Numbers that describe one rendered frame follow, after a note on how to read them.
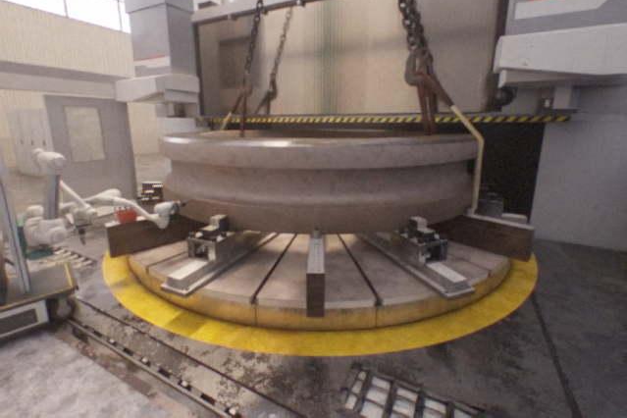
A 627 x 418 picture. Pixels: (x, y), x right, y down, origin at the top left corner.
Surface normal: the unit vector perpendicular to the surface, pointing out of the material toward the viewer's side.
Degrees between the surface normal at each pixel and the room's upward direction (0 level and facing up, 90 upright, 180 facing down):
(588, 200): 90
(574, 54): 90
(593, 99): 90
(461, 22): 90
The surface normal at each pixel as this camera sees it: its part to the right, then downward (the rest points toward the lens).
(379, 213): 0.23, 0.20
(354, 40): -0.44, 0.18
